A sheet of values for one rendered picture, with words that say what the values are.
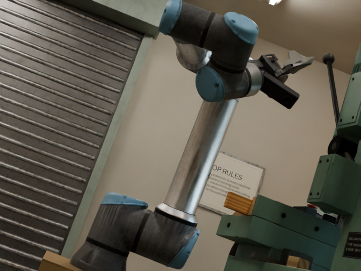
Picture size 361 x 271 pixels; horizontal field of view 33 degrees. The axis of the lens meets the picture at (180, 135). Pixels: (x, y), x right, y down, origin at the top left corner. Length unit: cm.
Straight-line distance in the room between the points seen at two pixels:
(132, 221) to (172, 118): 279
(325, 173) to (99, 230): 85
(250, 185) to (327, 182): 337
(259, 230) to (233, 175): 322
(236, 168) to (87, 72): 134
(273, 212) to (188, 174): 49
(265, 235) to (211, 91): 39
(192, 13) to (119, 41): 332
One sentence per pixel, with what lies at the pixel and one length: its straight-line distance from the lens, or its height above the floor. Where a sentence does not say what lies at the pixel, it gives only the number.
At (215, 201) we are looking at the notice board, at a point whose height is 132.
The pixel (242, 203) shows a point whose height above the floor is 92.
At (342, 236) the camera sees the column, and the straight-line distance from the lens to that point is 151.
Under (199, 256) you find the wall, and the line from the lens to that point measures 471.
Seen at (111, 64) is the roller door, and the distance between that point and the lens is 475.
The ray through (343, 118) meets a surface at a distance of 153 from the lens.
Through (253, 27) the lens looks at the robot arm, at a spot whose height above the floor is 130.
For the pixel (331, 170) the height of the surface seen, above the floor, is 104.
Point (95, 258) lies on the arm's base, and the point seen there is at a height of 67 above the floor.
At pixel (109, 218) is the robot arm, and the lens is 203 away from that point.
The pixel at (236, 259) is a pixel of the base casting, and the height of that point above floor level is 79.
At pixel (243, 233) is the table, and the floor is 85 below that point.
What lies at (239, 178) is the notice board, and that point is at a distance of 480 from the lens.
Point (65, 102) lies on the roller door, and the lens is 467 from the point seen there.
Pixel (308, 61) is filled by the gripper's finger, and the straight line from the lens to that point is 174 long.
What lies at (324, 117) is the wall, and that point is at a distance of 513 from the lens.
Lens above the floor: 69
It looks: 12 degrees up
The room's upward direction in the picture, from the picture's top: 19 degrees clockwise
